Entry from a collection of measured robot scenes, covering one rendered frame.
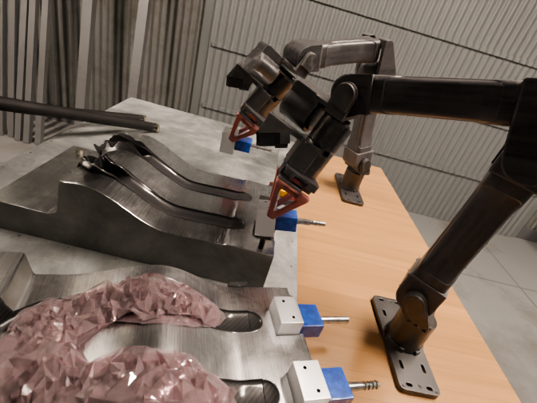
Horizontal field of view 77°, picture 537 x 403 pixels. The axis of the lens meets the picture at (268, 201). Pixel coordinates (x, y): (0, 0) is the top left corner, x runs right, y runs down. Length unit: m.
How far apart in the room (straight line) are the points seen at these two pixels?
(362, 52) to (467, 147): 2.36
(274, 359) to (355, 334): 0.21
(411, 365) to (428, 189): 2.66
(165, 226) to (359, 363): 0.40
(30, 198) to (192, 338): 0.41
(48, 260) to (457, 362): 0.74
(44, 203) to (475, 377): 0.82
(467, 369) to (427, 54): 2.38
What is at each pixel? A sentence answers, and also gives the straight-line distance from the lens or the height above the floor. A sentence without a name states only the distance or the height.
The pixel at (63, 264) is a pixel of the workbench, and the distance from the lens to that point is 0.68.
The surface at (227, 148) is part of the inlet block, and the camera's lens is 0.87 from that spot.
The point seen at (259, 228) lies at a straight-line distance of 0.62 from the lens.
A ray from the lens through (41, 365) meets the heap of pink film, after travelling 0.43.
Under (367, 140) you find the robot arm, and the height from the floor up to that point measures 0.99.
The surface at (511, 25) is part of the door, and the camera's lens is 3.07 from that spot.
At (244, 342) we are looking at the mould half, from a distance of 0.51.
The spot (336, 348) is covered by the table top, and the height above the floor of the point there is 0.80.
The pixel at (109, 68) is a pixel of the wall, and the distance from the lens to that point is 3.05.
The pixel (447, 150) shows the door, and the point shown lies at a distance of 3.15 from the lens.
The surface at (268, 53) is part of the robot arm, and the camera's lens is 0.78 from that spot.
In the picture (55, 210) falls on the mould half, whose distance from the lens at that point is 0.69.
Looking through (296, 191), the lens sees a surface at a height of 1.00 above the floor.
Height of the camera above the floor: 1.26
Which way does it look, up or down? 29 degrees down
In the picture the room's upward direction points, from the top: 17 degrees clockwise
